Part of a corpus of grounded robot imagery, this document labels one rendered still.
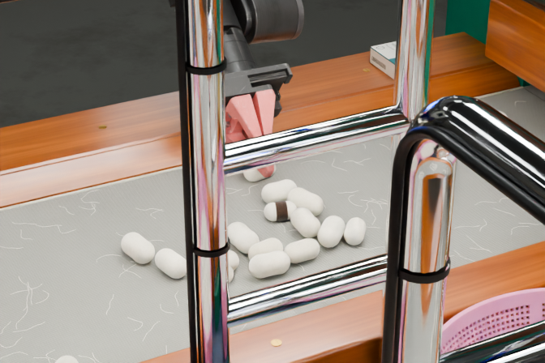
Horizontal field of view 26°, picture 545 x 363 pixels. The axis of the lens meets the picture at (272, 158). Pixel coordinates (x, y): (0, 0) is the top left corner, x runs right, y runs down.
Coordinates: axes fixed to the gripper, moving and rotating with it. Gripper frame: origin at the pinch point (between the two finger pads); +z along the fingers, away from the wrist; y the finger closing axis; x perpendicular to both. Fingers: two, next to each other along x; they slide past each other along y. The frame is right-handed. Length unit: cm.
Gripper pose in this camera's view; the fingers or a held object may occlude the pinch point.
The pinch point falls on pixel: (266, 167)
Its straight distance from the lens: 114.5
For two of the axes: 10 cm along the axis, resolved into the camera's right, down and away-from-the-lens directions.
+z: 3.5, 8.7, -3.6
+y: 9.0, -1.9, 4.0
